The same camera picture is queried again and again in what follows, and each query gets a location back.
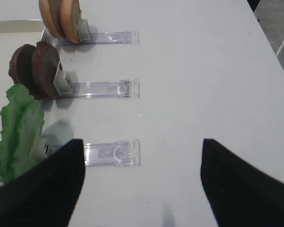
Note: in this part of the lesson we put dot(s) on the clear acrylic patty holder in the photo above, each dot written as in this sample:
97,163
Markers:
67,86

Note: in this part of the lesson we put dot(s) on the clear acrylic lettuce holder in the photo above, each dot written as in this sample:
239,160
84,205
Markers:
118,153

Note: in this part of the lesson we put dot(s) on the rear brown meat patty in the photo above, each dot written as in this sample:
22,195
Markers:
45,63

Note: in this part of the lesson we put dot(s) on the clear acrylic bread holder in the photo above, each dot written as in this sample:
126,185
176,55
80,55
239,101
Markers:
88,38

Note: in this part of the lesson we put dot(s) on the golden bread slice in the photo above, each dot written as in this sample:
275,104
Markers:
70,14
50,13

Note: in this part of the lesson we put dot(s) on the front golden bread slice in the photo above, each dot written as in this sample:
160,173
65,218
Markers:
50,13

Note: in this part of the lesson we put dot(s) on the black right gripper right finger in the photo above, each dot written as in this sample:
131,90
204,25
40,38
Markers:
239,194

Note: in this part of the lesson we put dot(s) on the front brown meat patty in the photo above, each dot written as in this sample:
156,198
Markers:
20,69

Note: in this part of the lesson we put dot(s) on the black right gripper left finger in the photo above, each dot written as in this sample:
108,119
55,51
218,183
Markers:
46,195

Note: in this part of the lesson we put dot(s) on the green lettuce leaf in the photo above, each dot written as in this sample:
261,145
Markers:
22,121

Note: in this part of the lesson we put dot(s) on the brown meat patty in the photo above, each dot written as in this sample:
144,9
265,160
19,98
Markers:
45,63
20,69

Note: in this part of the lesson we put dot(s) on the rear golden bread slice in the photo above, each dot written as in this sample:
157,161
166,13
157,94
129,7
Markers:
70,14

